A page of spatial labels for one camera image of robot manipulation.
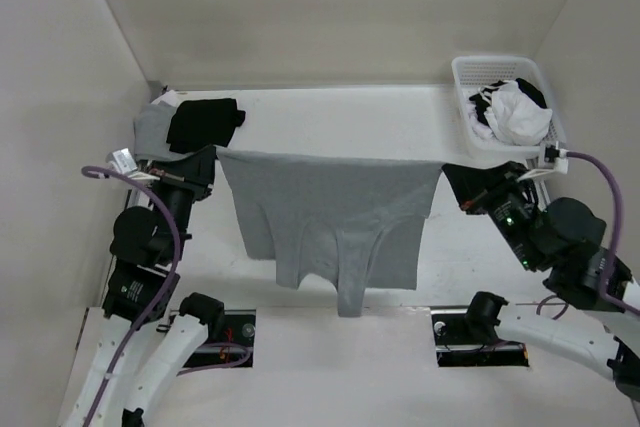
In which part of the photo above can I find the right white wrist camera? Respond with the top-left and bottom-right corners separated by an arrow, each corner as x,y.
517,142 -> 569,183

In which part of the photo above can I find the grey tank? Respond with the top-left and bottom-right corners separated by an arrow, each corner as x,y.
134,102 -> 186,162
217,148 -> 443,317

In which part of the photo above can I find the black tank top in basket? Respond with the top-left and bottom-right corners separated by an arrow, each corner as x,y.
469,78 -> 548,126

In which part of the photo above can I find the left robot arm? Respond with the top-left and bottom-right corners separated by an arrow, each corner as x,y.
64,145 -> 225,426

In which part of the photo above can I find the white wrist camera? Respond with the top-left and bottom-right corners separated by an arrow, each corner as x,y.
106,148 -> 158,182
517,142 -> 569,183

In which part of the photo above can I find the folded grey tank top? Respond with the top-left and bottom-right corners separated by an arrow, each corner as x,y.
134,102 -> 186,162

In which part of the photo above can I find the white tank top in basket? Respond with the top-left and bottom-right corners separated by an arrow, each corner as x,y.
465,89 -> 553,147

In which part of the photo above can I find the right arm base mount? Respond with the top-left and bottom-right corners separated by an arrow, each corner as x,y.
431,307 -> 529,368

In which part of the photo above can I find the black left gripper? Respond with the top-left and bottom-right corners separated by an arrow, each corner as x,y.
144,144 -> 219,260

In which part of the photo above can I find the folded white tank top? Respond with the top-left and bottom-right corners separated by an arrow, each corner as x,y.
156,90 -> 182,107

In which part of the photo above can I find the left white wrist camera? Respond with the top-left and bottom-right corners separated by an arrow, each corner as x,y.
106,148 -> 158,182

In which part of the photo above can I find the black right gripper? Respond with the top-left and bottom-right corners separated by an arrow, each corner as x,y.
442,158 -> 543,268

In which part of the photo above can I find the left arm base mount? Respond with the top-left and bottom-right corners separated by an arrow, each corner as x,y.
156,309 -> 257,370

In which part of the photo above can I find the folded black tank top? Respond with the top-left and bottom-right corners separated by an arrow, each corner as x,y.
166,98 -> 246,154

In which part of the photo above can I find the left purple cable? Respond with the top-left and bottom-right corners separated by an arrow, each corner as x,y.
80,164 -> 251,427

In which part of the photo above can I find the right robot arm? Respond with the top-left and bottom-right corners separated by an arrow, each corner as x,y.
443,162 -> 639,401

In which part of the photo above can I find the white plastic laundry basket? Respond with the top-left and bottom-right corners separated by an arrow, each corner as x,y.
451,55 -> 566,160

